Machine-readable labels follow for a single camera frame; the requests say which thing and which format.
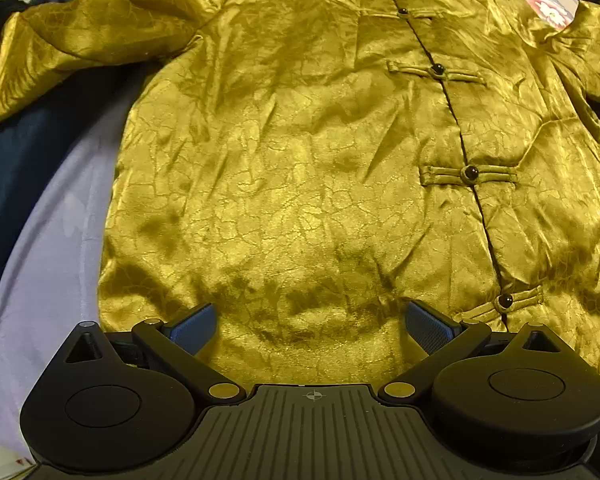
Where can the gold satin jacket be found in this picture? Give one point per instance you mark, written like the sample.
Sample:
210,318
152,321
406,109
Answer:
290,170

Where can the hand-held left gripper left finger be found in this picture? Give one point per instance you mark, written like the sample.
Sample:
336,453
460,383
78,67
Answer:
196,325

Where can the purple floral bed sheet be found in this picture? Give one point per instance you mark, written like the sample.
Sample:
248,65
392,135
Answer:
45,260

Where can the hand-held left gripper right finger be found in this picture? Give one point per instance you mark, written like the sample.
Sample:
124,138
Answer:
425,330

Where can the printed leaflet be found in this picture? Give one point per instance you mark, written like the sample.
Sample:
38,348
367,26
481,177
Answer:
2,460

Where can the navy blue garment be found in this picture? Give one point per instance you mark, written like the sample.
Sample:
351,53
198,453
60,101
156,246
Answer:
20,160

